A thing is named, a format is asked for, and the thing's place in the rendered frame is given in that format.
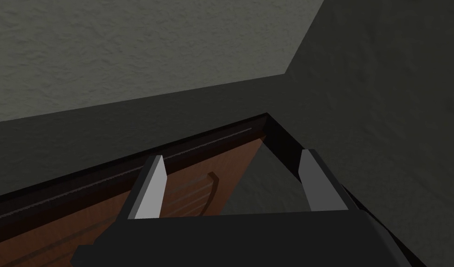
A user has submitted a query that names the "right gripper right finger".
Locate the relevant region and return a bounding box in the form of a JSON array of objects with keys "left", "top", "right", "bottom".
[{"left": 298, "top": 148, "right": 359, "bottom": 212}]

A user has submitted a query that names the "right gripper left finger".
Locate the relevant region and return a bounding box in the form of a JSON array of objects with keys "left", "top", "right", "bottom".
[{"left": 127, "top": 154, "right": 168, "bottom": 220}]

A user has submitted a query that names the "brown wooden door leaf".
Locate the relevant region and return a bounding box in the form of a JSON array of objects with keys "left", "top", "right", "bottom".
[{"left": 0, "top": 136, "right": 266, "bottom": 267}]

